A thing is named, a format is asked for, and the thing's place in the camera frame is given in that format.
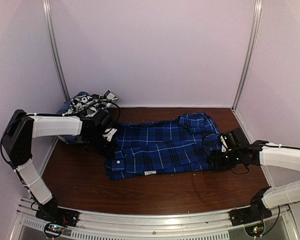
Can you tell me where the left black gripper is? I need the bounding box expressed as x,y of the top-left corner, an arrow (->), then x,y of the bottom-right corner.
85,131 -> 118,158

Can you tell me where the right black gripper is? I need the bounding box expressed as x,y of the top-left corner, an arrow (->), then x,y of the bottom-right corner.
207,149 -> 242,168

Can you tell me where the blue plaid long sleeve shirt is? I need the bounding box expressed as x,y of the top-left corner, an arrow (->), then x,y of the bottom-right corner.
104,113 -> 222,181

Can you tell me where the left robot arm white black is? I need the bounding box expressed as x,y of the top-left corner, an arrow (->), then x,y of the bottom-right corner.
0,109 -> 118,222

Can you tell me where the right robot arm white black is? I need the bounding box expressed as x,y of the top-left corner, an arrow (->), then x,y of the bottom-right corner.
208,127 -> 300,221

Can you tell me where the small blue check shirt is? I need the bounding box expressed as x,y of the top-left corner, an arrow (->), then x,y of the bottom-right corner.
57,91 -> 89,145

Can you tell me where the black white patterned shirt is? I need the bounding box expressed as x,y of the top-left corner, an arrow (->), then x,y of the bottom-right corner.
57,90 -> 119,118

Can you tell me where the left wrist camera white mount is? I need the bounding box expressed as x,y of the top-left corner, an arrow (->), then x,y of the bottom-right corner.
102,127 -> 118,142

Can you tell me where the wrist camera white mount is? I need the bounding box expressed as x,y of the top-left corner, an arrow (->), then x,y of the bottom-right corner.
219,135 -> 231,153
102,127 -> 118,142

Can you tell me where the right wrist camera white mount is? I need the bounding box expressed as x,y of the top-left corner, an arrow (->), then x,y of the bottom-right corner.
219,135 -> 231,153

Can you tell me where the right black cable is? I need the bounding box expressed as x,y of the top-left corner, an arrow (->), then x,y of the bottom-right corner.
203,133 -> 251,175

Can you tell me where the black cable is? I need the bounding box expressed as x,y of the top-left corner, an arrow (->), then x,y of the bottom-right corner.
203,133 -> 251,175
84,99 -> 121,126

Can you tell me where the left black cable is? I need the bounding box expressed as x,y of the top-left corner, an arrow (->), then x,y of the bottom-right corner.
84,99 -> 121,126

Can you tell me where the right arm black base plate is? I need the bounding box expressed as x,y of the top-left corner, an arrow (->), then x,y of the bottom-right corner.
228,206 -> 272,226

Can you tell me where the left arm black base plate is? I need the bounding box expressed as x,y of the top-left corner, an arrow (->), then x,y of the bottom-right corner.
35,206 -> 79,227

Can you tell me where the front aluminium rail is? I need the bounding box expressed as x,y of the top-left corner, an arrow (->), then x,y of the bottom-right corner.
14,197 -> 295,240

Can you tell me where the left aluminium corner post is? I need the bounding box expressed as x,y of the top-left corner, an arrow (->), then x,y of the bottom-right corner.
42,0 -> 70,101

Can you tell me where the aluminium corner post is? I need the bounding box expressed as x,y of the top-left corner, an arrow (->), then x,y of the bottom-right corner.
231,0 -> 263,112
42,0 -> 70,101

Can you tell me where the right aluminium corner post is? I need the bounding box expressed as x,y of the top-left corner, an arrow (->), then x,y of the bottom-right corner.
231,0 -> 263,112

